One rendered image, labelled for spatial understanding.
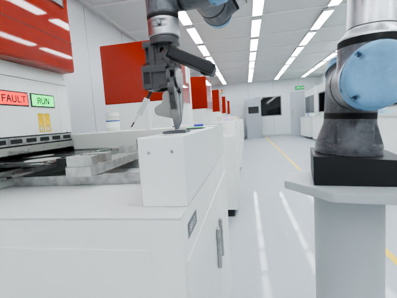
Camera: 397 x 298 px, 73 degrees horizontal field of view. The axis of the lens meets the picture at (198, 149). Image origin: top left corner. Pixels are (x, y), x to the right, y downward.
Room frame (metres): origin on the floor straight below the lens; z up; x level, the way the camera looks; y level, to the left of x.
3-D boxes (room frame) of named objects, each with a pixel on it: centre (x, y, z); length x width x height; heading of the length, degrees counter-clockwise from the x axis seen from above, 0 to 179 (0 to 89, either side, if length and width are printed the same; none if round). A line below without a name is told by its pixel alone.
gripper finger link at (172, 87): (0.64, 0.05, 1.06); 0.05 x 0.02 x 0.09; 170
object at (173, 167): (0.79, 0.03, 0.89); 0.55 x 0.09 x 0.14; 170
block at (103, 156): (0.85, 0.32, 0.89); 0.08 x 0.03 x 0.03; 80
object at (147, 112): (1.14, 0.22, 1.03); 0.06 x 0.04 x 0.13; 80
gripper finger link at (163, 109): (0.65, 0.07, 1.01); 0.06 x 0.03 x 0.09; 80
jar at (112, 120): (1.43, 0.44, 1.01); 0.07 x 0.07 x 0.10
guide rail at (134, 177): (0.79, 0.33, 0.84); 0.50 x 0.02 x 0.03; 80
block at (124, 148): (1.09, 0.28, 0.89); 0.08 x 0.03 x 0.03; 80
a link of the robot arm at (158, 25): (0.66, 0.06, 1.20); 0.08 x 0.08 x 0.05
